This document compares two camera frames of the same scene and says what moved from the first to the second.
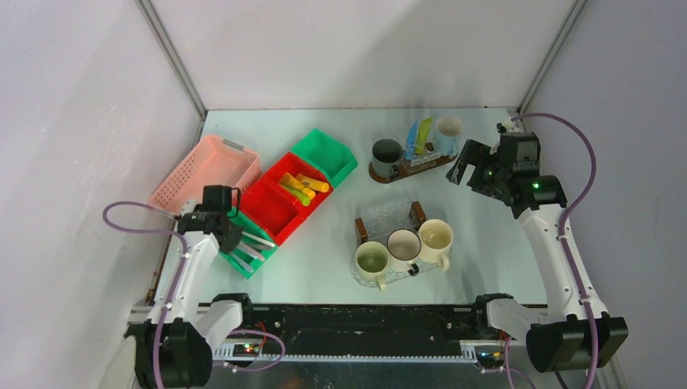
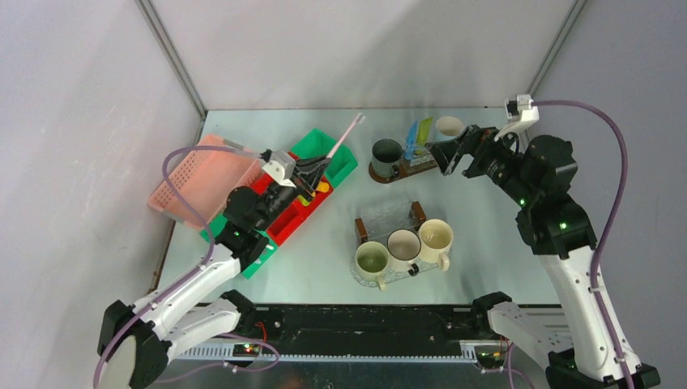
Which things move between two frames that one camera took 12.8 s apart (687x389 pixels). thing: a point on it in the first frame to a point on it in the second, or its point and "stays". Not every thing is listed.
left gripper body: (232, 239) to (278, 202)
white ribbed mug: (403, 247) stays
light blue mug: (448, 130) stays
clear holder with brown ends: (408, 216) stays
